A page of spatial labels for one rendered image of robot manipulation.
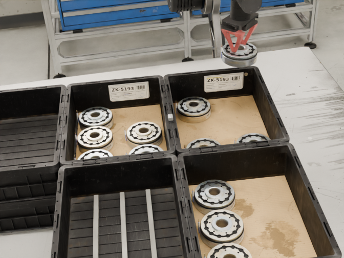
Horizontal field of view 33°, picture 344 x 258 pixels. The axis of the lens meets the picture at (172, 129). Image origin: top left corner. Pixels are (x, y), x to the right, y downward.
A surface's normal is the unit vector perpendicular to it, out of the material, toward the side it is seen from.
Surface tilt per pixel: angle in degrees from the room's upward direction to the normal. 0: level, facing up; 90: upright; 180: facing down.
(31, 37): 0
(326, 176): 0
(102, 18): 90
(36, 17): 90
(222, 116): 0
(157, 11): 90
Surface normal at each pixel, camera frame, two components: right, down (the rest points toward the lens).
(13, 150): -0.05, -0.81
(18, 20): 0.16, 0.58
